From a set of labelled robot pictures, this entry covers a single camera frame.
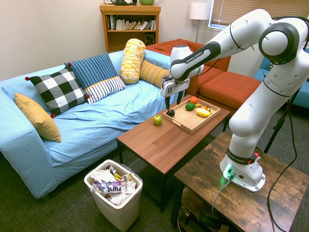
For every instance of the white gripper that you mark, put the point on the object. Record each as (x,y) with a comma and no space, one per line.
(175,87)

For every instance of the green apple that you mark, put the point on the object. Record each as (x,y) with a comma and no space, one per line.
(157,120)

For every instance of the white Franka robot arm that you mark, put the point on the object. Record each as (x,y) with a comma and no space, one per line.
(253,116)

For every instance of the wooden serving tray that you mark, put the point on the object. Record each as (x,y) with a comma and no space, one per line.
(190,122)

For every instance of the black round fruit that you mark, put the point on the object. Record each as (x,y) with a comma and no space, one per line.
(171,113)

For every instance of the green lime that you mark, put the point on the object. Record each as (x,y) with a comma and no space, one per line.
(190,106)

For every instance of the large orange fruit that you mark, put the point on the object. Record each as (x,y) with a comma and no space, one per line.
(193,99)

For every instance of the spotted ripe banana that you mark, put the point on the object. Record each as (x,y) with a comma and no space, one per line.
(199,105)

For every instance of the small orange tangerine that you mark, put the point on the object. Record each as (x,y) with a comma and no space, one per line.
(204,107)

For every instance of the yellow mango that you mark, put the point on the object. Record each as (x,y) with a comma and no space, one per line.
(203,112)

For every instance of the mustard striped pillow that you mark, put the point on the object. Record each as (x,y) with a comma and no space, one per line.
(153,73)

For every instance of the reddish wooden coffee table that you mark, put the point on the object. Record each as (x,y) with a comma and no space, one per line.
(164,147)

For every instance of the yellow patterned bolster pillow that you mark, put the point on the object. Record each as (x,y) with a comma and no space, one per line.
(131,61)

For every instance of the orange sectional sofa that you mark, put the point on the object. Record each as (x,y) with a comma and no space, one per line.
(229,87)

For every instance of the small black speaker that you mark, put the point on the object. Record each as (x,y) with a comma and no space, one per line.
(149,39)

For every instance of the white navy striped pillow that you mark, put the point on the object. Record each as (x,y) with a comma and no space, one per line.
(103,89)

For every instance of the wooden bookshelf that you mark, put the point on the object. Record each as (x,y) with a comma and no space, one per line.
(131,39)

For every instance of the light blue sofa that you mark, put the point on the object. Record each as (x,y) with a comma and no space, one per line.
(96,123)

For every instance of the blue striped pillow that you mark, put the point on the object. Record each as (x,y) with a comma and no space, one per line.
(94,70)

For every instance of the row of books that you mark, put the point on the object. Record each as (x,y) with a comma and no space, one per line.
(130,24)

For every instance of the white shade floor lamp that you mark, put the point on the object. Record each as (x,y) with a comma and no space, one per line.
(200,10)

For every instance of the small red knob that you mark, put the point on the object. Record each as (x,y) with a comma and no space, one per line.
(257,155)

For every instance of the green bowl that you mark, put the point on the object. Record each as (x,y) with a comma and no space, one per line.
(146,2)

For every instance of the crumpled hint packaging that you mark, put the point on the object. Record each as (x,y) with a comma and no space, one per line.
(109,187)

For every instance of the black object on bookshelf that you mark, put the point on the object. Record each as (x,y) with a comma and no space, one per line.
(122,2)

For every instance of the window blinds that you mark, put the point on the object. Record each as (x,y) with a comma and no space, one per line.
(241,12)

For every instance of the black white checkered pillow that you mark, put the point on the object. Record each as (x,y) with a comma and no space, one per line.
(59,90)

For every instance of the black power adapter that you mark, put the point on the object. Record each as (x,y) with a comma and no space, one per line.
(210,218)

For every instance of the white trash bin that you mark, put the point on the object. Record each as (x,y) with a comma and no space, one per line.
(120,212)

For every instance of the rustic dark wood table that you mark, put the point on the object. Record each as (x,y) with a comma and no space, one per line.
(241,205)

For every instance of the blue armchair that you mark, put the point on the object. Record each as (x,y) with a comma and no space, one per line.
(301,96)

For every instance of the plain mustard pillow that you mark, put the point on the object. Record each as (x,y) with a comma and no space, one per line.
(38,118)

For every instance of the black camera tripod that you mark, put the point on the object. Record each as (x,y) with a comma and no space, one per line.
(280,123)

